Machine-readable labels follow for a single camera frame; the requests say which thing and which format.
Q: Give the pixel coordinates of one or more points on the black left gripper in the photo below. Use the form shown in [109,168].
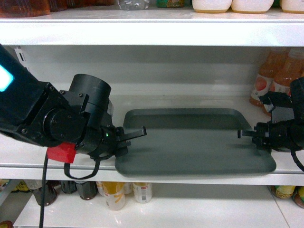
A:
[104,143]

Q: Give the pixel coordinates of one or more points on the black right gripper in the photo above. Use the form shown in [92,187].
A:
[280,136]

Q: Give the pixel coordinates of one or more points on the grey rectangular serving tray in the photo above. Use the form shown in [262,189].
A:
[202,141]

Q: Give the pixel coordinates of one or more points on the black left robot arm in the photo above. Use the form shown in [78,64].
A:
[78,120]

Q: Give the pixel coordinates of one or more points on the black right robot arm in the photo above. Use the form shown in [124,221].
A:
[283,107]

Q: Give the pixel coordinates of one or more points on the white label drink bottle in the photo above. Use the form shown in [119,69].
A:
[142,191]

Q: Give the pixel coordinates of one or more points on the yellow juice bottle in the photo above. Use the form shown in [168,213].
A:
[114,195]

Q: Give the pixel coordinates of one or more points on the orange juice bottle back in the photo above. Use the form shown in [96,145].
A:
[262,83]

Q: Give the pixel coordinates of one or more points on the orange juice bottle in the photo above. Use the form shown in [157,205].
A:
[283,65]
[262,83]

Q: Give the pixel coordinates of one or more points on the orange juice bottle middle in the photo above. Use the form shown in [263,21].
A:
[283,65]

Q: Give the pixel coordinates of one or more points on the white metal shelf unit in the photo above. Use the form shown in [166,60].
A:
[159,58]

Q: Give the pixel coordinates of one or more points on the dark soy sauce bottle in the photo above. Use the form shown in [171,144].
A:
[35,187]

